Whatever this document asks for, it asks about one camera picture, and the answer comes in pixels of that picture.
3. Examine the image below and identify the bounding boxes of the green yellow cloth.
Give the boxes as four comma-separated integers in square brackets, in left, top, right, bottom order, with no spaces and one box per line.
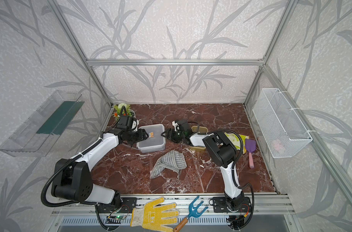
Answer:
[225,132,249,154]

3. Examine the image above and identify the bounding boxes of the purple pink toy shovel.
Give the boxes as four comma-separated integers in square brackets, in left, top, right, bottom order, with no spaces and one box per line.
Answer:
[245,139,256,169]

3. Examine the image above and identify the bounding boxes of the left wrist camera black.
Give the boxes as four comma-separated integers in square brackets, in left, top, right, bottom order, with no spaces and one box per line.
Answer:
[115,116,138,131]

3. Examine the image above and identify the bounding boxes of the olive yellow lunch box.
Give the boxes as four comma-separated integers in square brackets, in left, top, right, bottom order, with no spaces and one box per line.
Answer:
[189,126,208,151]

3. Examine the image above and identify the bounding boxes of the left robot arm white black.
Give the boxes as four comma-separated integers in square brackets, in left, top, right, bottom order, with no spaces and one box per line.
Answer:
[41,128,149,208]

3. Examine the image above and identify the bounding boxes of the clear acrylic wall shelf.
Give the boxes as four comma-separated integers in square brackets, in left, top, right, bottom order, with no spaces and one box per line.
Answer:
[0,90,85,157]

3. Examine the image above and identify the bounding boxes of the yellow work glove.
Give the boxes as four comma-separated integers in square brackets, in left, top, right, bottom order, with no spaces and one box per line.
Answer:
[130,197,179,232]

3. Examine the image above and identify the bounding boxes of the white wire mesh basket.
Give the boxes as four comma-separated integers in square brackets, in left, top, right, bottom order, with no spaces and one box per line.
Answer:
[252,88,313,158]

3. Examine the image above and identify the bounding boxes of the white flower pot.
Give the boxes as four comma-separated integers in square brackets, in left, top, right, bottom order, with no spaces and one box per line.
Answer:
[127,109,136,122]

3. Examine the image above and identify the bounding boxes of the clear plastic lunch box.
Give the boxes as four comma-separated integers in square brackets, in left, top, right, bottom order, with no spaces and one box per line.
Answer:
[136,124,166,153]

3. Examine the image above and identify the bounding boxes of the pink item in basket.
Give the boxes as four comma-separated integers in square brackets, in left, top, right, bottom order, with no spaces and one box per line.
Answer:
[272,140,285,154]

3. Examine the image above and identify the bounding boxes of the grey striped cleaning cloth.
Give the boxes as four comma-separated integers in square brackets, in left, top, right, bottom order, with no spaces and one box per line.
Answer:
[150,150,187,179]

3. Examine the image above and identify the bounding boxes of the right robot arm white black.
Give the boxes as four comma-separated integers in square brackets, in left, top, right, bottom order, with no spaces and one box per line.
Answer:
[161,129,251,212]

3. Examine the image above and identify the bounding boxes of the green artificial plant with flowers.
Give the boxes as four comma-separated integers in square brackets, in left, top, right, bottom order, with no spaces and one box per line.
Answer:
[113,103,131,118]

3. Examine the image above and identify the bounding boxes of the teal garden hand fork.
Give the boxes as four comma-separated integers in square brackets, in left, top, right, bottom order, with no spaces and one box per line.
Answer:
[173,195,208,232]

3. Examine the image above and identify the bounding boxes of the white lunch box lid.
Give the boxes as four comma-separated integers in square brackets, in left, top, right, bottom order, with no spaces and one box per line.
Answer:
[189,133,208,147]

